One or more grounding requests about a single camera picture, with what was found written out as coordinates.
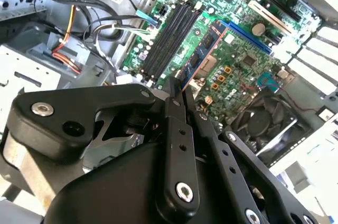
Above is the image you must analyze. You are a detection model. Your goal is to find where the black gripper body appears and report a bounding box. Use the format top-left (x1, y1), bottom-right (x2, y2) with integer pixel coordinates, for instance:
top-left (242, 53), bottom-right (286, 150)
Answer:
top-left (43, 105), bottom-right (236, 224)

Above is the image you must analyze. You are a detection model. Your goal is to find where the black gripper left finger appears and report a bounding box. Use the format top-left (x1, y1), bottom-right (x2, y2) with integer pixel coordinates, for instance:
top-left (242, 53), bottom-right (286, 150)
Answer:
top-left (0, 76), bottom-right (201, 219)

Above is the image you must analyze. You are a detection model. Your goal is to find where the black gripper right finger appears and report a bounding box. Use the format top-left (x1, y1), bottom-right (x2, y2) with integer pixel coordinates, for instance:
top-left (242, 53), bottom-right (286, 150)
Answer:
top-left (183, 86), bottom-right (322, 224)

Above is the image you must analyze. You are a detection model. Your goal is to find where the blue RAM stick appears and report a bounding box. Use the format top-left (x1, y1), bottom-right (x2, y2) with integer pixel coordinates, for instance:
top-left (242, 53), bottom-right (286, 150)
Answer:
top-left (174, 20), bottom-right (229, 93)

